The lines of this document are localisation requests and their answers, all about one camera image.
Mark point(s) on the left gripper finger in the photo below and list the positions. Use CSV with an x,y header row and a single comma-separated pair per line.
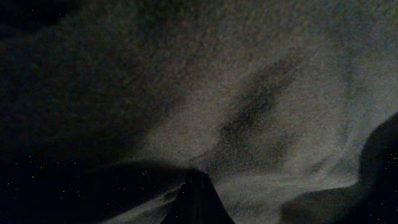
x,y
197,202

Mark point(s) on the black pants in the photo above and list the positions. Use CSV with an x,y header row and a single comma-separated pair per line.
x,y
287,105

